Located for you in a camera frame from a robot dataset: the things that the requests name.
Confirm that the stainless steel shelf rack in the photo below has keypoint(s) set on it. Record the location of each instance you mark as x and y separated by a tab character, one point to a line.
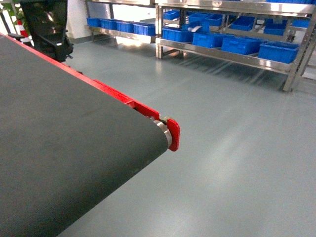
271	35

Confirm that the dark grey conveyor belt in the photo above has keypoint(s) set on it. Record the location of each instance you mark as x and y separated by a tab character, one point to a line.
65	145

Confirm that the green potted plant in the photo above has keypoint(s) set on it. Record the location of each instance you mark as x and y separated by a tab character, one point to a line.
14	10

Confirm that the red conveyor side frame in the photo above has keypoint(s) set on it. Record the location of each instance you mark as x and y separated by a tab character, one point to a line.
173	128

